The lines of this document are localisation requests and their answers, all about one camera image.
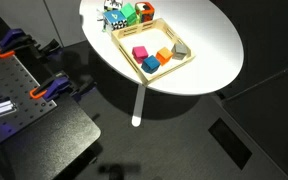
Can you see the pink block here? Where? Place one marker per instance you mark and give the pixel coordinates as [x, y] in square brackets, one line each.
[140, 53]

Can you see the blue block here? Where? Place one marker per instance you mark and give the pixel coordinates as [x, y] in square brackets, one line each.
[150, 64]

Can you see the orange block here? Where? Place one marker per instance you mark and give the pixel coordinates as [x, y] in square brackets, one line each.
[164, 55]

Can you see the grey block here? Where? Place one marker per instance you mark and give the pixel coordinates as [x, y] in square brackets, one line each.
[180, 50]

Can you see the wooden tray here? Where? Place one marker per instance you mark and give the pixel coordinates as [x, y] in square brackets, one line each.
[137, 29]

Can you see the white table base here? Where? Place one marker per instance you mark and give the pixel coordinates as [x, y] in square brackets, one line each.
[138, 106]

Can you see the orange soft cube with hole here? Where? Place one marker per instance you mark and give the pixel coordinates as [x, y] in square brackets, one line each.
[147, 15]

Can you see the blue patterned soft cube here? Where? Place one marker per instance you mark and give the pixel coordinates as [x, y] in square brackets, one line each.
[114, 18]

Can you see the green soft cube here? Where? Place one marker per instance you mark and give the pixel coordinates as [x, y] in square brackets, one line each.
[129, 11]

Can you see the black white patterned soft cube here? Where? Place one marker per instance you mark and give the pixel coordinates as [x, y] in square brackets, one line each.
[109, 5]

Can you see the black cart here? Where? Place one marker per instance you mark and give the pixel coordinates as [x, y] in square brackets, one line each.
[57, 133]

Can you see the dark floor hatch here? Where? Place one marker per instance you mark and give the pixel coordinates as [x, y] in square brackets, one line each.
[229, 143]

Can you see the black perforated breadboard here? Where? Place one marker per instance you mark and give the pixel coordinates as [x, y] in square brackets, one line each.
[14, 80]

